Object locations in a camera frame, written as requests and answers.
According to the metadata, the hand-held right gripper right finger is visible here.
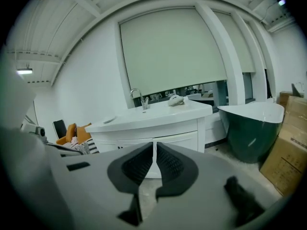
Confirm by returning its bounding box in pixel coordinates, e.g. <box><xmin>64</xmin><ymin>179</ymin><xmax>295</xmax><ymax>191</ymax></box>
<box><xmin>154</xmin><ymin>141</ymin><xmax>283</xmax><ymax>230</ymax></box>

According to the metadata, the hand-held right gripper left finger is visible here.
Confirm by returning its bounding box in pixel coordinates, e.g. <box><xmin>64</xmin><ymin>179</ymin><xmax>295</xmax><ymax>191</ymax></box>
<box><xmin>47</xmin><ymin>141</ymin><xmax>154</xmax><ymax>230</ymax></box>

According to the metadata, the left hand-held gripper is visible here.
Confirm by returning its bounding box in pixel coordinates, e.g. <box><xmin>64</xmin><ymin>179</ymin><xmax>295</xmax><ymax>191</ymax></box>
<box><xmin>20</xmin><ymin>124</ymin><xmax>84</xmax><ymax>157</ymax></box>

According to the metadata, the white drawer with black knob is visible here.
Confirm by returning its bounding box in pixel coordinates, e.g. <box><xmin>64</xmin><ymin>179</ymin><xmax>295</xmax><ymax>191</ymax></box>
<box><xmin>153</xmin><ymin>130</ymin><xmax>200</xmax><ymax>153</ymax></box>

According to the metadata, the orange armchair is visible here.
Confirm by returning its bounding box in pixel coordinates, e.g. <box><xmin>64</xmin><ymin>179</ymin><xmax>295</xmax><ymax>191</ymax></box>
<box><xmin>55</xmin><ymin>122</ymin><xmax>93</xmax><ymax>154</ymax></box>

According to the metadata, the black white striped blanket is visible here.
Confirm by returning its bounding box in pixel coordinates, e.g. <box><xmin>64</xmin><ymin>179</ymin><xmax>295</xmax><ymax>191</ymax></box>
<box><xmin>69</xmin><ymin>138</ymin><xmax>100</xmax><ymax>155</ymax></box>

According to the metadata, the black cushion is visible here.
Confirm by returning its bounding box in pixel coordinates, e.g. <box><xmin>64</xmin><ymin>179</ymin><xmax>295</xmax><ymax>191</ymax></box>
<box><xmin>52</xmin><ymin>119</ymin><xmax>68</xmax><ymax>139</ymax></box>

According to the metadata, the white low ledge cabinet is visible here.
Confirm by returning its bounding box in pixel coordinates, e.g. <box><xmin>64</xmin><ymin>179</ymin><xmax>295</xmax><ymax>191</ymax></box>
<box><xmin>204</xmin><ymin>111</ymin><xmax>228</xmax><ymax>150</ymax></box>

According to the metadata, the dark green white bathtub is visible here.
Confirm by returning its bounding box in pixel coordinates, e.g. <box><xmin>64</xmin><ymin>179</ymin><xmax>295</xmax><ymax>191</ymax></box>
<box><xmin>216</xmin><ymin>102</ymin><xmax>285</xmax><ymax>164</ymax></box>

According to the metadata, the white vanity cabinet with sink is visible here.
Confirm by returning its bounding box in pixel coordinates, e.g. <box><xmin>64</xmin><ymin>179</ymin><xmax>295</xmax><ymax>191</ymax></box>
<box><xmin>84</xmin><ymin>99</ymin><xmax>214</xmax><ymax>180</ymax></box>

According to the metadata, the large film-wrapped cardboard box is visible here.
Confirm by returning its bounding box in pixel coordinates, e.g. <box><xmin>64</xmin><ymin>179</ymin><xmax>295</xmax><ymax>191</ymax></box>
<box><xmin>260</xmin><ymin>95</ymin><xmax>307</xmax><ymax>197</ymax></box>

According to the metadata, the chrome faucet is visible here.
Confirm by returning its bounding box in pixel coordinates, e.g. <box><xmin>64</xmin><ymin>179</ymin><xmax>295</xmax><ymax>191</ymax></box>
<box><xmin>130</xmin><ymin>88</ymin><xmax>151</xmax><ymax>111</ymax></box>

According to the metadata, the white object on vanity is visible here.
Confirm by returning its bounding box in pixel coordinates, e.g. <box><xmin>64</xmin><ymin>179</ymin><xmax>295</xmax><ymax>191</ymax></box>
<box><xmin>167</xmin><ymin>94</ymin><xmax>186</xmax><ymax>107</ymax></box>

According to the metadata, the dark window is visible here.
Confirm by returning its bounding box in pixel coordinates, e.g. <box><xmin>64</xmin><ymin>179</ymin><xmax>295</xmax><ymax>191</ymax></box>
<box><xmin>133</xmin><ymin>80</ymin><xmax>229</xmax><ymax>108</ymax></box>

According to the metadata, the small cardboard box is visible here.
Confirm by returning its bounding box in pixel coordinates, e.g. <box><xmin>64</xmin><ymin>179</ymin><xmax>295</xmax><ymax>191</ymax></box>
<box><xmin>279</xmin><ymin>91</ymin><xmax>295</xmax><ymax>107</ymax></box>

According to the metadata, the dark blue flat panel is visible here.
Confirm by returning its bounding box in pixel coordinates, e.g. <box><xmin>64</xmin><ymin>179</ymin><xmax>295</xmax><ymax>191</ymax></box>
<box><xmin>291</xmin><ymin>82</ymin><xmax>304</xmax><ymax>98</ymax></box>

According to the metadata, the wide pale green roller blind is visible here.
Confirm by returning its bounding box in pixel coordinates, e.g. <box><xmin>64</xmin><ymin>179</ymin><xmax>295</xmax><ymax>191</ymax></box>
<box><xmin>118</xmin><ymin>7</ymin><xmax>228</xmax><ymax>98</ymax></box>

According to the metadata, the medium pale green roller blind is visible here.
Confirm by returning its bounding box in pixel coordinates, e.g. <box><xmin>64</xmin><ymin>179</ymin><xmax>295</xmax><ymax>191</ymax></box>
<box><xmin>213</xmin><ymin>10</ymin><xmax>257</xmax><ymax>74</ymax></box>

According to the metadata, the narrow pale green roller blind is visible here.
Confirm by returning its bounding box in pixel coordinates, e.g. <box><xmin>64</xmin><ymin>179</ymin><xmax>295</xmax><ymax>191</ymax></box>
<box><xmin>244</xmin><ymin>20</ymin><xmax>267</xmax><ymax>69</ymax></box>

